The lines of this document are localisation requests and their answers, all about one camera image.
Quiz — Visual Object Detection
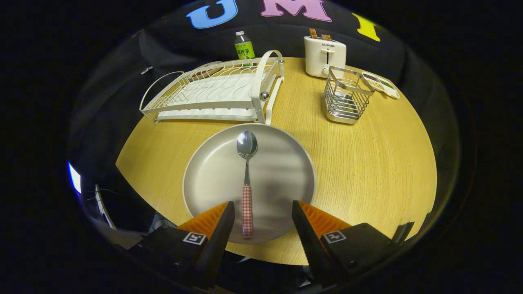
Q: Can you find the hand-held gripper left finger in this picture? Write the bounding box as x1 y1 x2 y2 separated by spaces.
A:
129 201 236 288

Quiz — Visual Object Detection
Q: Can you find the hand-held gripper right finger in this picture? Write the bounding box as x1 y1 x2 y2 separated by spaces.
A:
291 200 405 288

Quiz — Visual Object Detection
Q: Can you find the red checkered handle spoon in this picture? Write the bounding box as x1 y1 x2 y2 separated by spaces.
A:
237 130 259 238

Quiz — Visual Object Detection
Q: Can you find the white round plate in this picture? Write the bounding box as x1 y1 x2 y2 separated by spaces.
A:
182 122 317 245

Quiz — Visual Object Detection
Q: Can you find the metal wire basket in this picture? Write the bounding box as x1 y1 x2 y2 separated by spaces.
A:
324 66 375 125

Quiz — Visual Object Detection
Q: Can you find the white dish rack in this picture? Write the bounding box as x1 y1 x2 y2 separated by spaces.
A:
139 50 285 125

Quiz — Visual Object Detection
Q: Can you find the small plate with red food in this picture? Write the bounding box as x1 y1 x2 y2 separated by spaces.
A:
190 65 214 80

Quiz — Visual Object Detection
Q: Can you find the bright screen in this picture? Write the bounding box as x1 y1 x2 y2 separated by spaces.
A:
67 161 83 195

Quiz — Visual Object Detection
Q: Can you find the white divided bean tray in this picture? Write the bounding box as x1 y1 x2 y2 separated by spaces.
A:
362 71 400 99

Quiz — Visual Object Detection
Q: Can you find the cream toaster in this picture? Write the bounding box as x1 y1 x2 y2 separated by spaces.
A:
304 35 347 78

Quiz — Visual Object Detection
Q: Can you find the green tea bottle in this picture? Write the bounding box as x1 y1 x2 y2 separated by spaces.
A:
235 31 256 67

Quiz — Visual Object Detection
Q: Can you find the dark metal frame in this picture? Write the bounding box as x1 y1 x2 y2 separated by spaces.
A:
391 222 416 246

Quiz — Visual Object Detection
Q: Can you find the thin cable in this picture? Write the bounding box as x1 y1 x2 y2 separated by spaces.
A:
95 184 117 230

